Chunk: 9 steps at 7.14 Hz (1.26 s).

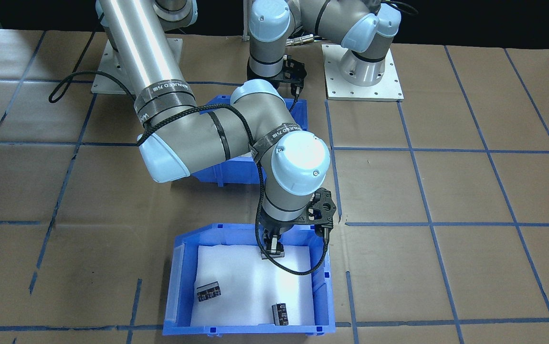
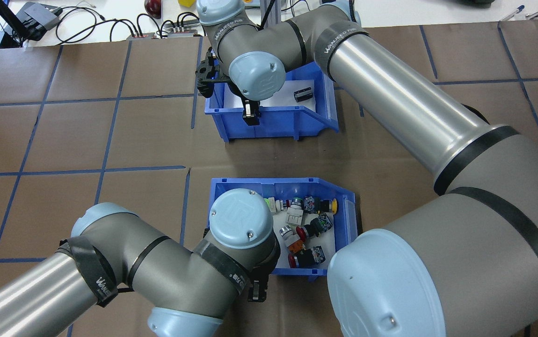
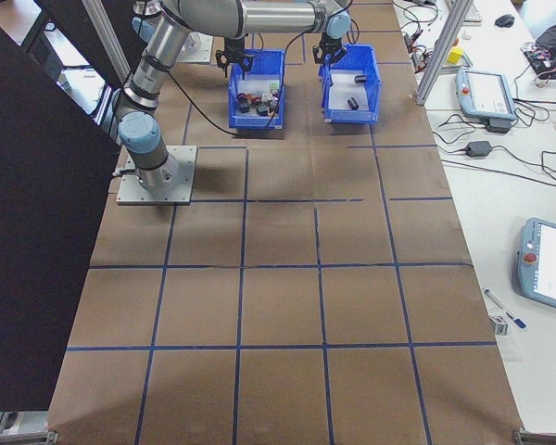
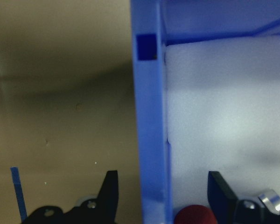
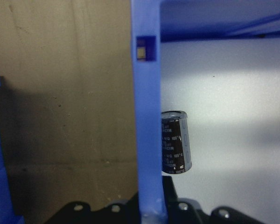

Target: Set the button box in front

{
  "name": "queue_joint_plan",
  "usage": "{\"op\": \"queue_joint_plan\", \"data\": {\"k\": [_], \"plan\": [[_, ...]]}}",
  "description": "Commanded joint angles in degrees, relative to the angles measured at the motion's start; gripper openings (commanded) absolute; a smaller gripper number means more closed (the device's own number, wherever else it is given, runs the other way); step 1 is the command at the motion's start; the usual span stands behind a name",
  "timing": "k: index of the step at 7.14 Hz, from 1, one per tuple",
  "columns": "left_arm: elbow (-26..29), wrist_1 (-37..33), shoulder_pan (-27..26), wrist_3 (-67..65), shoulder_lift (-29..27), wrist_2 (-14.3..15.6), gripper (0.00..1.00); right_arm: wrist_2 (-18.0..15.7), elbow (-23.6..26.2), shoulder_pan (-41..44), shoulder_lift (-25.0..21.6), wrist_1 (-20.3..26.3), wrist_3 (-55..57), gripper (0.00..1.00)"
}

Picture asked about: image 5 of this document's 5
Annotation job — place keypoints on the blue plastic bin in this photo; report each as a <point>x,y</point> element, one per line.
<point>235,116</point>

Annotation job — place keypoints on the blue plastic button box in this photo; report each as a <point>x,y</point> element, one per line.
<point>147,116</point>

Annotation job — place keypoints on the black cylindrical capacitor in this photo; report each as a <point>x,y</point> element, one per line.
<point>175,144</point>

